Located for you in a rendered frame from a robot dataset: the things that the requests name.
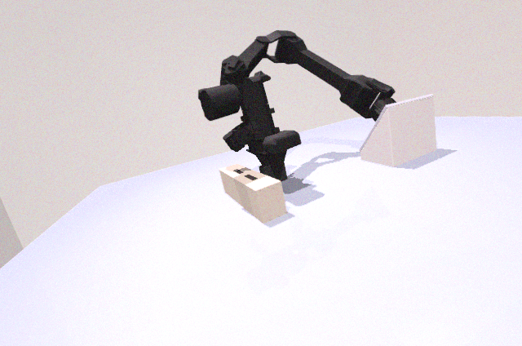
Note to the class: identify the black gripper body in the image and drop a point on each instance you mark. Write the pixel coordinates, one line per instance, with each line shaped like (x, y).
(273, 140)

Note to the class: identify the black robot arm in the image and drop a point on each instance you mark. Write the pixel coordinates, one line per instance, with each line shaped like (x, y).
(238, 89)

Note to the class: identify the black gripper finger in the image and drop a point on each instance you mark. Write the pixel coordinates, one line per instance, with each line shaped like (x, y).
(276, 162)
(263, 160)

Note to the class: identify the black two-prong charger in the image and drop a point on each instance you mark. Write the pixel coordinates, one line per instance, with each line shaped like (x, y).
(267, 170)

